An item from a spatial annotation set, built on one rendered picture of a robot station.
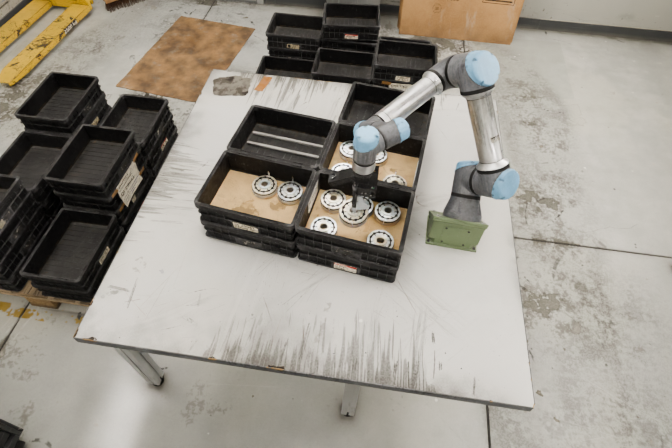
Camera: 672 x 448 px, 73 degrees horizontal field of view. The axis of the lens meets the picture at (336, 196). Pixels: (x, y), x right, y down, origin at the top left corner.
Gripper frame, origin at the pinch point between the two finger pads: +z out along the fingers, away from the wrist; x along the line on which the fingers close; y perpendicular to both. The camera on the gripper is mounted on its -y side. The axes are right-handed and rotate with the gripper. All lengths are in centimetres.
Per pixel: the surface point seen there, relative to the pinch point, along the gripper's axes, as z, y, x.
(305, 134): 17, -27, 51
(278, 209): 16.6, -30.2, 6.0
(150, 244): 29, -81, -10
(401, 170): 17.0, 17.6, 34.8
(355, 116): 17, -6, 67
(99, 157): 50, -140, 50
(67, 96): 50, -182, 95
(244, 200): 16.5, -44.7, 8.4
